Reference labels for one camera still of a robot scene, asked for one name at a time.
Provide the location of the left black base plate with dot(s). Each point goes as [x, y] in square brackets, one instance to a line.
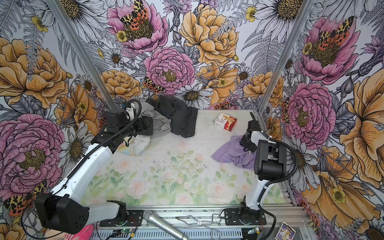
[134, 219]

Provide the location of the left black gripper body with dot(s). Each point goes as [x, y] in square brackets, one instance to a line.
[138, 126]

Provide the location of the lavender purple cloth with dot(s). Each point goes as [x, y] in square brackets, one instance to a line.
[232, 152]

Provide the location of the metal wire hanger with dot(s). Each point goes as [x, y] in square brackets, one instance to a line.
[192, 221]

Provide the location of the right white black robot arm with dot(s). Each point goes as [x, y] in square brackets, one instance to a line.
[269, 165]

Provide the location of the aluminium corner post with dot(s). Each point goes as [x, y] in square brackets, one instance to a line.
[291, 40]
[71, 32]

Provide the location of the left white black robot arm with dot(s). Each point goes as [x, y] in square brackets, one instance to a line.
[61, 209]

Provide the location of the dark grey denim shorts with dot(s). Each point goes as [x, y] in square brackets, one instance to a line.
[183, 118]

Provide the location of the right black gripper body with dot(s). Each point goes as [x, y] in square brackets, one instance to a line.
[247, 144]

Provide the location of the right aluminium corner post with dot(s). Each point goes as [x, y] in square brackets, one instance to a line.
[291, 40]

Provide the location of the pink plush doll toy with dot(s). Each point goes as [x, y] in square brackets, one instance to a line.
[84, 234]

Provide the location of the green circuit board right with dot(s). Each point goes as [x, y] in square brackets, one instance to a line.
[254, 231]

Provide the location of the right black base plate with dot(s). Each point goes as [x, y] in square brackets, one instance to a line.
[247, 217]

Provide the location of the pastel floral patterned cloth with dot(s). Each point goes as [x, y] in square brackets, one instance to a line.
[134, 145]

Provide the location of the green circuit board left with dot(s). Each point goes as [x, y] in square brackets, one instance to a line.
[124, 232]

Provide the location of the light grey cloth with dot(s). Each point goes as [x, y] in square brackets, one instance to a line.
[159, 124]

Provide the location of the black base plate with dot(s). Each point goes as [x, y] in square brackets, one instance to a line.
[134, 219]
[247, 217]

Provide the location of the colourful card box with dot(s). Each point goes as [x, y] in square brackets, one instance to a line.
[285, 232]

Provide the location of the silver microphone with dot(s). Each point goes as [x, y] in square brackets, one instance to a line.
[151, 218]

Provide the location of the green circuit board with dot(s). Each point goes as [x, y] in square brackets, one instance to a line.
[254, 231]
[124, 232]

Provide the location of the left aluminium corner post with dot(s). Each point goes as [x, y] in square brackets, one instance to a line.
[71, 32]

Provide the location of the red white small box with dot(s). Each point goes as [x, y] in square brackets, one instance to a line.
[225, 122]

